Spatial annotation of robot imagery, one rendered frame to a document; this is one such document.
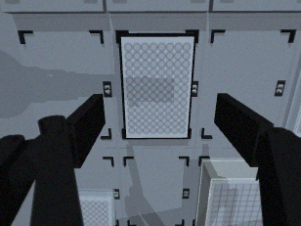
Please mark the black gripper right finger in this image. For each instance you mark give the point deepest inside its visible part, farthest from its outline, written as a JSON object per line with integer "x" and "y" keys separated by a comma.
{"x": 276, "y": 152}

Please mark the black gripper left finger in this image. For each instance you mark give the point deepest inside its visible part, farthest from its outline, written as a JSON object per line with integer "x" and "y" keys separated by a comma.
{"x": 63, "y": 144}

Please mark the grey deck plate with bays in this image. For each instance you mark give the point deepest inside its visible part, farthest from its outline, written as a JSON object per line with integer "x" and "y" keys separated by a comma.
{"x": 16, "y": 111}

